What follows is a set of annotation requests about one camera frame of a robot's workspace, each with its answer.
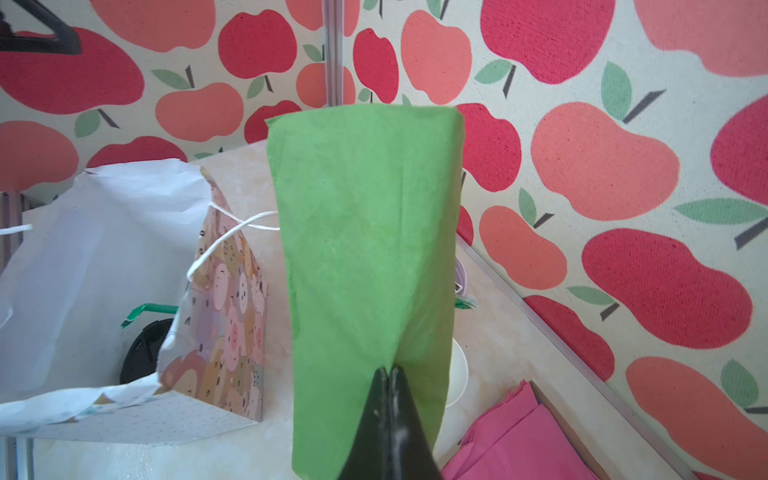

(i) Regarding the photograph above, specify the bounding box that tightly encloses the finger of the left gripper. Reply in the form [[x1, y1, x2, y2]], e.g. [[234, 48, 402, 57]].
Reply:
[[1, 0, 82, 55]]

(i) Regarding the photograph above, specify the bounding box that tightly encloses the stack of white paper cups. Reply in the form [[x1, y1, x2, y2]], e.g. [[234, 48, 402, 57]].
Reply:
[[445, 338, 469, 408]]

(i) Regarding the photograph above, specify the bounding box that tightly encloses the green napkin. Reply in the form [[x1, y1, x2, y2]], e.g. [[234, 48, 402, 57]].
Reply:
[[267, 104, 464, 479]]

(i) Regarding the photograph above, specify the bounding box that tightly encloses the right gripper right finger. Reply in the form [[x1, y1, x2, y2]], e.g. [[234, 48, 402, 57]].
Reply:
[[388, 366, 442, 480]]

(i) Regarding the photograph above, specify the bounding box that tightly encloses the brown cardboard tray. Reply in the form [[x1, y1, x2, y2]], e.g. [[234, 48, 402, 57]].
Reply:
[[529, 381, 610, 480]]

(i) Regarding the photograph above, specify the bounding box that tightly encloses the black coffee cup lid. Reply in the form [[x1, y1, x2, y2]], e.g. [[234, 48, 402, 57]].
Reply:
[[119, 318, 173, 385]]

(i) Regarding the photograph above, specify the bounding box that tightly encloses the green stirrer stick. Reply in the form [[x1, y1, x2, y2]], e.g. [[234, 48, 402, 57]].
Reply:
[[120, 303, 179, 329]]

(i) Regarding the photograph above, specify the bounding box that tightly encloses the white patterned gift bag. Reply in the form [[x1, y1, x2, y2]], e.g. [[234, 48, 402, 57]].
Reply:
[[1, 159, 267, 444]]

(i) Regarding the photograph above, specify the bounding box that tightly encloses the pink napkin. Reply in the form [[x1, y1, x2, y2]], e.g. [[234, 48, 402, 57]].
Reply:
[[442, 381, 596, 479]]

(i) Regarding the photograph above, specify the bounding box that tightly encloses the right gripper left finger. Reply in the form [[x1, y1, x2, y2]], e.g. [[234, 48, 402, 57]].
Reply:
[[339, 368, 393, 480]]

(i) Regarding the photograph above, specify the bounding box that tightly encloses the left aluminium frame post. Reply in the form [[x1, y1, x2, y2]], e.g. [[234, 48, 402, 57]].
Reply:
[[322, 0, 344, 107]]

